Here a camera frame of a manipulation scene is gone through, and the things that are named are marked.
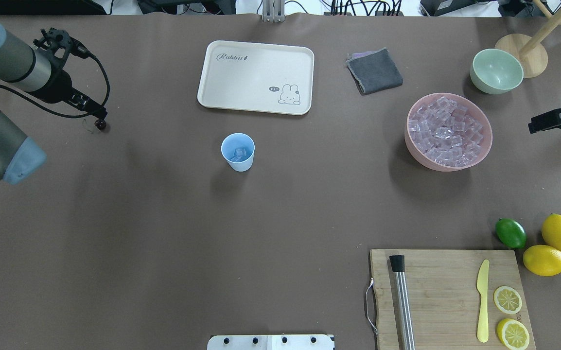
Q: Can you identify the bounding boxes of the wooden stand with round base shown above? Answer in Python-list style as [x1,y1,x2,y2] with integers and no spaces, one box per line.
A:
[494,0,561,78]

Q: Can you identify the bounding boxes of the lemon slice lower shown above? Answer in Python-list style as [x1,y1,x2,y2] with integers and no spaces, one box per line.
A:
[496,318,531,350]

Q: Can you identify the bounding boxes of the clear ice cube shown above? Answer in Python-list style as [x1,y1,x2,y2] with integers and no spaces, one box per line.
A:
[229,148,249,162]

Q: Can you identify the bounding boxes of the cream rabbit serving tray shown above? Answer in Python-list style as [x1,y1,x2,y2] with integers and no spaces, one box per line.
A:
[197,40,315,116]

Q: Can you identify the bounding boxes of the grey folded cloth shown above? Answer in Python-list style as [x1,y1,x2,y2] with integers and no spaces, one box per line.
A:
[346,47,403,95]

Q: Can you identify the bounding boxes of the light blue cup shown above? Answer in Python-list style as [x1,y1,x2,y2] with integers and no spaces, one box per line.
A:
[221,133,255,172]

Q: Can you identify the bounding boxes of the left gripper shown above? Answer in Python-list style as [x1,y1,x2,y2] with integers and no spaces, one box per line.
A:
[42,70,107,122]

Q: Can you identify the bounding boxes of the lemon slice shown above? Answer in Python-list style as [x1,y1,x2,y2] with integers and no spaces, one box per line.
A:
[492,286,523,315]
[496,318,531,350]

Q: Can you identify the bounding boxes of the mint green bowl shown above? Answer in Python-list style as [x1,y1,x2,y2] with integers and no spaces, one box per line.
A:
[470,49,524,94]

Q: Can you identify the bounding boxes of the steel muddler black tip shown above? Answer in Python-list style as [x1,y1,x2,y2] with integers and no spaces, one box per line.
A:
[389,255,416,350]

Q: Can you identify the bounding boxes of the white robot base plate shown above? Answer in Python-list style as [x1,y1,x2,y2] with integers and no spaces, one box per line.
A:
[207,334,335,350]

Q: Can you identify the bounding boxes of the whole yellow lemon lower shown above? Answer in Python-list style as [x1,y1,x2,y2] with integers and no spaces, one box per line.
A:
[523,245,561,277]

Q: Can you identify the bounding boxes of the pink bowl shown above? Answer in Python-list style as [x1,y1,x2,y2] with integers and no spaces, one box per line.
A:
[404,93,492,172]

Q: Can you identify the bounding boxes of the lemon slice upper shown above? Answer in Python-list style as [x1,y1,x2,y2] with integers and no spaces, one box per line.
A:
[492,286,523,315]

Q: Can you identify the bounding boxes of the bamboo cutting board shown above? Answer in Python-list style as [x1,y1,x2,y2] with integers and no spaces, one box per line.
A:
[369,249,525,350]

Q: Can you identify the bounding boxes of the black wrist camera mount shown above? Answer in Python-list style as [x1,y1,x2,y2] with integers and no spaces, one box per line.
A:
[33,27,92,65]

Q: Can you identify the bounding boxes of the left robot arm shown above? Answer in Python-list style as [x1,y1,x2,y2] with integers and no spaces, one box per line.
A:
[0,22,111,185]

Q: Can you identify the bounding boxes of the yellow plastic knife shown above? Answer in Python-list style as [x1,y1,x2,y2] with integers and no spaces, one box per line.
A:
[476,259,490,343]

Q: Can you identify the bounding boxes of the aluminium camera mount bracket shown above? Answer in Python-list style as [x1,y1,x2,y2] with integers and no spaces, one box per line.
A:
[261,0,286,23]

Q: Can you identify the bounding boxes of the green lime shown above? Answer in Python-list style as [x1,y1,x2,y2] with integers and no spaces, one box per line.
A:
[495,218,527,249]

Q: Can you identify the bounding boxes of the dark red cherry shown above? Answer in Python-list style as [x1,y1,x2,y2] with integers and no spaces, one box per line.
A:
[82,118,107,134]

